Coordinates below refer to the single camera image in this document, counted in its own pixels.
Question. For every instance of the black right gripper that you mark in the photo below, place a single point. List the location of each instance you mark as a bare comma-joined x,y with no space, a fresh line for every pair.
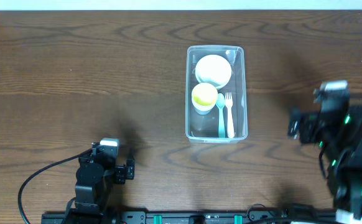
312,126

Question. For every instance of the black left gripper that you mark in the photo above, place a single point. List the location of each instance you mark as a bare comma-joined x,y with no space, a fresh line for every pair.
125,172

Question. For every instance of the pink plastic fork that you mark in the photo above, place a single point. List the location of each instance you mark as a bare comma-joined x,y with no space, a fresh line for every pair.
229,105

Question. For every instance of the mint green plastic spoon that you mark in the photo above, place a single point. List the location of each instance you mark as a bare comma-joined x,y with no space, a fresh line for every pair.
220,104

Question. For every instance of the white cup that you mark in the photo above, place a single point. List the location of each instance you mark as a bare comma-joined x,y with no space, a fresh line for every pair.
202,107

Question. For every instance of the yellow cup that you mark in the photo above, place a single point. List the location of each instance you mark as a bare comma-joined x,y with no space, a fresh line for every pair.
204,94

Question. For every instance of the white bowl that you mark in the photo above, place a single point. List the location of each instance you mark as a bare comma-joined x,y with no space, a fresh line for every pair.
213,69

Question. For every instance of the grey cup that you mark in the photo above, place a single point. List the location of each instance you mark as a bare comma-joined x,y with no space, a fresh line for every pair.
202,112

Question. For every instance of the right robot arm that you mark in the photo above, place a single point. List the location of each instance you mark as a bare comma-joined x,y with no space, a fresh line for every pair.
344,180

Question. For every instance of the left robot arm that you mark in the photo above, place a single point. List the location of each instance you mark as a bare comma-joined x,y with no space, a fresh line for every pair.
91,204

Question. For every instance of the clear plastic container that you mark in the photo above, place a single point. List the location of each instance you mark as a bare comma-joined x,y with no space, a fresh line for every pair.
204,128

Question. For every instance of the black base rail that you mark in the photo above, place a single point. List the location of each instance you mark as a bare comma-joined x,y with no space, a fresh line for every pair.
291,213

